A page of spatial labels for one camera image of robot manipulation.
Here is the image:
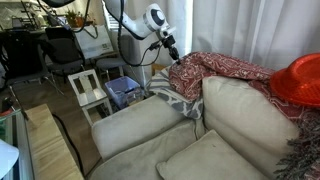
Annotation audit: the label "red sequin fedora hat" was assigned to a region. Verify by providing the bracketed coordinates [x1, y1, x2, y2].
[269, 53, 320, 108]

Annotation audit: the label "white tote bag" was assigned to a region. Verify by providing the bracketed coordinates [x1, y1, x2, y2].
[73, 24, 115, 60]

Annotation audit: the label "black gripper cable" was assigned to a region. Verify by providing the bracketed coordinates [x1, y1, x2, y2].
[116, 0, 164, 68]

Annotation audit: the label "window blinds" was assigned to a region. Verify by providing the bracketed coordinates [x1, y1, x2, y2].
[101, 6, 121, 33]

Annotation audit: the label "metal frame stand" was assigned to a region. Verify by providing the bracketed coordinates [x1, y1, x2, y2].
[0, 109, 34, 180]

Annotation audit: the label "beige square throw pillow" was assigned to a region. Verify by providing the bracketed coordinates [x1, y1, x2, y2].
[155, 129, 268, 180]

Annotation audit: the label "white small chair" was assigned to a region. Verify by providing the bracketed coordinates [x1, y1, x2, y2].
[67, 68, 114, 127]

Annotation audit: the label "potted plant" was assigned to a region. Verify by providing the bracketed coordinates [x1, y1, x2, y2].
[64, 9, 86, 28]

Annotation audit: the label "black office chair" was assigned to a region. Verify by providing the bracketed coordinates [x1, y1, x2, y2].
[0, 30, 46, 88]

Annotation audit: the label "black hanging cable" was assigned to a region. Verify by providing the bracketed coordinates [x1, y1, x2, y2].
[36, 0, 92, 34]

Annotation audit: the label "beige sofa back cushion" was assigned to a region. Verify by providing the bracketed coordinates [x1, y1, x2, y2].
[201, 75, 300, 178]

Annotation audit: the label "cluttered desk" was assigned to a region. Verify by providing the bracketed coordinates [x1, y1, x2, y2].
[0, 19, 68, 38]

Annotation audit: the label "wooden side stool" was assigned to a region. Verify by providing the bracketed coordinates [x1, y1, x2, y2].
[151, 62, 168, 77]

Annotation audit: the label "grey white lattice blanket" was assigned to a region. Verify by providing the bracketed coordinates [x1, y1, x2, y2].
[145, 66, 205, 120]

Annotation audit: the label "wooden coffee table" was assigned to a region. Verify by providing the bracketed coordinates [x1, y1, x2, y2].
[24, 103, 85, 180]

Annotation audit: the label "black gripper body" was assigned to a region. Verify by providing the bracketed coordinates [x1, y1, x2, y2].
[162, 34, 178, 51]

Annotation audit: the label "maroon patterned fleece blanket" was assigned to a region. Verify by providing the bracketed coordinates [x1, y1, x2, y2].
[168, 50, 320, 123]

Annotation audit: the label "blue plastic bin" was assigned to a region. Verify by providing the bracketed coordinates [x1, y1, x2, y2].
[104, 75, 145, 110]

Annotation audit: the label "black floor cable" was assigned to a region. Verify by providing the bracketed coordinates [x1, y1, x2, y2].
[51, 113, 87, 178]

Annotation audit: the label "grey office chair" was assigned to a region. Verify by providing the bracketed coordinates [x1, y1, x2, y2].
[95, 56, 126, 79]
[44, 26, 86, 79]

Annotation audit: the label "grey fringed throw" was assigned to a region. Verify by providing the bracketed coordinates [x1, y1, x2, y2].
[273, 109, 320, 180]

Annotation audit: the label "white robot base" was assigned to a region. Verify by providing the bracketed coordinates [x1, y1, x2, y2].
[0, 139, 20, 180]

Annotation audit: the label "beige fabric sofa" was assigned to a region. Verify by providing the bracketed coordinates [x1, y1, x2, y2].
[87, 74, 320, 180]

